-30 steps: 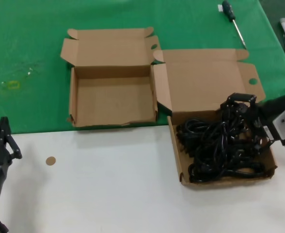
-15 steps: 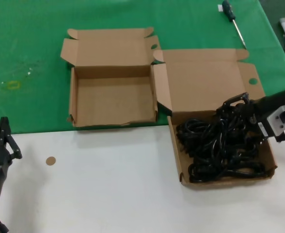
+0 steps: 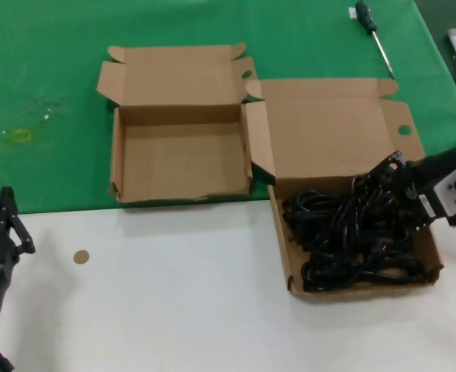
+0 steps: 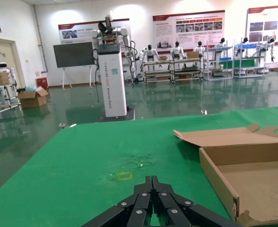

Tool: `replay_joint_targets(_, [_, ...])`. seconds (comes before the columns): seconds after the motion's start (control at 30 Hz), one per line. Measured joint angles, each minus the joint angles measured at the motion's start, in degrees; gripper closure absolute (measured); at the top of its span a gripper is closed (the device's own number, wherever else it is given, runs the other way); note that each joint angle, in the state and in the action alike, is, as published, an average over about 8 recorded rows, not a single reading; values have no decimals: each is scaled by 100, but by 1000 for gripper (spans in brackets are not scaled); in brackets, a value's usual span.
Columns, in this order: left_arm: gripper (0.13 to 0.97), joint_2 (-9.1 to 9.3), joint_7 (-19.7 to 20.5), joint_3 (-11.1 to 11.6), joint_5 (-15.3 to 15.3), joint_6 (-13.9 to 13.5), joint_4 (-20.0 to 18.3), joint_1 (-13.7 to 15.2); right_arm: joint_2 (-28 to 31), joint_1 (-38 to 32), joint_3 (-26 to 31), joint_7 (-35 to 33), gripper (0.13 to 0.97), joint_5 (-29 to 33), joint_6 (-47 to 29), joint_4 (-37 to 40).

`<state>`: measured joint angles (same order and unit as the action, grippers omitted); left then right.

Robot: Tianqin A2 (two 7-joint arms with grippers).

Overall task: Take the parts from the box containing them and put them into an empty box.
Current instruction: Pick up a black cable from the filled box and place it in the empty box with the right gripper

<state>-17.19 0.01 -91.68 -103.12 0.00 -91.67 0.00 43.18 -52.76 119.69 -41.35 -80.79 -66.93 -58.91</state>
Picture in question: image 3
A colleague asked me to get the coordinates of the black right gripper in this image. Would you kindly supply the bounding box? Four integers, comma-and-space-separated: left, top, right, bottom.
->
365, 142, 456, 230

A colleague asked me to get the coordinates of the black power cable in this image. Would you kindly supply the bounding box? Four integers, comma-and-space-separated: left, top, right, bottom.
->
300, 257, 427, 294
328, 176, 398, 249
367, 224, 433, 272
281, 188, 332, 249

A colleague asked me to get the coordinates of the open brown cardboard box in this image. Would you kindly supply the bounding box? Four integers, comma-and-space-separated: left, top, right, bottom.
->
244, 77, 445, 300
95, 42, 259, 205

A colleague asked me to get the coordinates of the yellow tape square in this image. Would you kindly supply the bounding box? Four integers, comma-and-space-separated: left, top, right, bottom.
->
11, 129, 33, 145

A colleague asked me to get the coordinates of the green tablecloth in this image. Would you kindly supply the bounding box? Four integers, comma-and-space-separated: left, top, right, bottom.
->
0, 0, 456, 217

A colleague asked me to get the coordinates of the green handled screwdriver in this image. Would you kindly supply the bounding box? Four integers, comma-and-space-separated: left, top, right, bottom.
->
354, 0, 395, 78

